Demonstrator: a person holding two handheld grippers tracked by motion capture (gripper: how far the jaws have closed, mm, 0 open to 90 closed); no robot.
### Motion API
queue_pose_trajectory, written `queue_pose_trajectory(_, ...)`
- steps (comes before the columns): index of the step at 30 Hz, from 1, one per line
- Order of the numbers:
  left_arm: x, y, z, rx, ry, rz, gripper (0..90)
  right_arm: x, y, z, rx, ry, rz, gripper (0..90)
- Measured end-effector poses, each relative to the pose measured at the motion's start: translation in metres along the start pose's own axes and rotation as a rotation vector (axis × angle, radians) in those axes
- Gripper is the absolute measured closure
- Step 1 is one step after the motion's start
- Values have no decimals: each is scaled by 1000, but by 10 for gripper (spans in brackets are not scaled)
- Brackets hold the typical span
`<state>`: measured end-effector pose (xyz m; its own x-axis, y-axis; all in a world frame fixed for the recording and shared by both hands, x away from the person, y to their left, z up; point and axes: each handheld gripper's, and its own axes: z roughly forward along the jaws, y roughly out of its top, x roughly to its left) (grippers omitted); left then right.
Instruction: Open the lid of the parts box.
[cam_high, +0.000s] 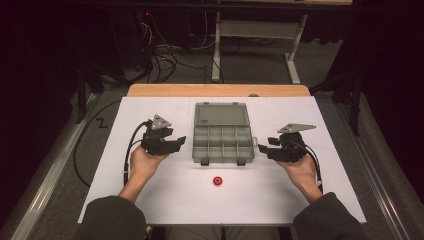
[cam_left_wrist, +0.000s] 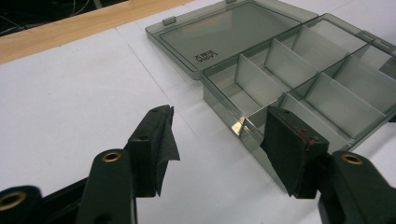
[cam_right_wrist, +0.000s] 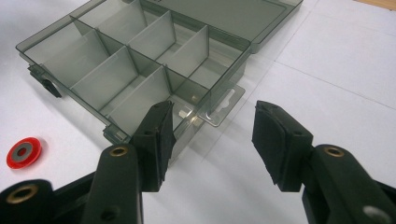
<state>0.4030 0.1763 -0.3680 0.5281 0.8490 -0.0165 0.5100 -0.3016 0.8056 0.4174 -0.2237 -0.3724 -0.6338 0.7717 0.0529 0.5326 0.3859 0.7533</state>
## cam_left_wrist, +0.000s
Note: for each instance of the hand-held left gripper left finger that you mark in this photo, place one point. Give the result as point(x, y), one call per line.
point(149, 149)

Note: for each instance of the grey transparent compartment box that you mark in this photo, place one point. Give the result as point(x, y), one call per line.
point(227, 34)

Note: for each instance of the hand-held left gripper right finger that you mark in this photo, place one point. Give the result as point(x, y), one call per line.
point(291, 152)

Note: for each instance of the white metal table frame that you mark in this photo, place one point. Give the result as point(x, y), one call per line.
point(96, 3)

